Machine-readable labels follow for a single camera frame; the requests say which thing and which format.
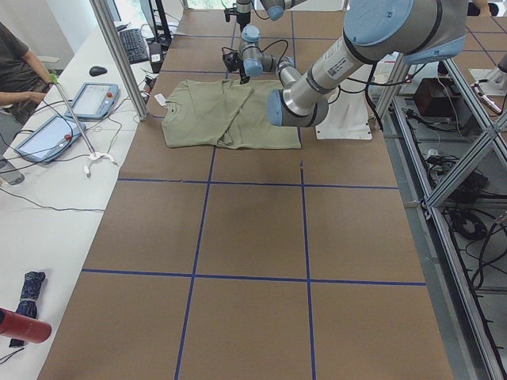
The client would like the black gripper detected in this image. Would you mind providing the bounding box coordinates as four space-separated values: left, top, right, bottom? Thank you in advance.
222 53 250 84

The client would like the green long-sleeve shirt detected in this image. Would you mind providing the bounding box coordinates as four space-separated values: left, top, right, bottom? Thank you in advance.
162 79 301 150

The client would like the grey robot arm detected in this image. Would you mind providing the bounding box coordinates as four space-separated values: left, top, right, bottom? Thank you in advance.
267 1 468 127
222 1 295 84

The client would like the white paper hang tag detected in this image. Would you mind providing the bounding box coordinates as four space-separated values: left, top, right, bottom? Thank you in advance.
154 93 166 108

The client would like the black keyboard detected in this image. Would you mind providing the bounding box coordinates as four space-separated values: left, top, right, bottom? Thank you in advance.
119 28 150 64

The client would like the black computer mouse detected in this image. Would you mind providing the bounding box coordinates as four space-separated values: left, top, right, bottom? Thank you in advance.
89 66 108 77

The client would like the far teach pendant tablet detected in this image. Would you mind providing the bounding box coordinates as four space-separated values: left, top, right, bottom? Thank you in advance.
71 82 119 121

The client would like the teach pendant tablet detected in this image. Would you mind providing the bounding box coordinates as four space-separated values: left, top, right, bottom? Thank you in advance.
14 116 82 163
71 82 119 121

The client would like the metal reaching stick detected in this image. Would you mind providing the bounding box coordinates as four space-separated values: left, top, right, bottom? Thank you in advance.
49 74 118 178

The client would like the brown box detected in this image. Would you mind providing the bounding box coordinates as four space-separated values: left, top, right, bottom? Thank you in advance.
414 78 460 117

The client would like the near teach pendant tablet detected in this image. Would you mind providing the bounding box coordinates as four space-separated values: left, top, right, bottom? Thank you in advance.
14 116 82 163

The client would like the seated person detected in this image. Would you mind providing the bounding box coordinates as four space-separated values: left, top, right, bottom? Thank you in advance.
1 25 52 152

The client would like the folded dark blue umbrella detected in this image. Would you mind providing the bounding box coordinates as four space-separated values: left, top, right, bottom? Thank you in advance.
9 272 46 348

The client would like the red cylindrical bottle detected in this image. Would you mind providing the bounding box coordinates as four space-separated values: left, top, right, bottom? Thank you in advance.
1 309 52 344

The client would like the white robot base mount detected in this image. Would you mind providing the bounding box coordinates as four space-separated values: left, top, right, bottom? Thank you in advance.
315 89 372 140

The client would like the aluminium camera post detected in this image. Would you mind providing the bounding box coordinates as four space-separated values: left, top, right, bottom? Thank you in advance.
90 0 148 121

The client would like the aluminium frame rail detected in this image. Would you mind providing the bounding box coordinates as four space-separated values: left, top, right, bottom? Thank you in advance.
379 51 506 379

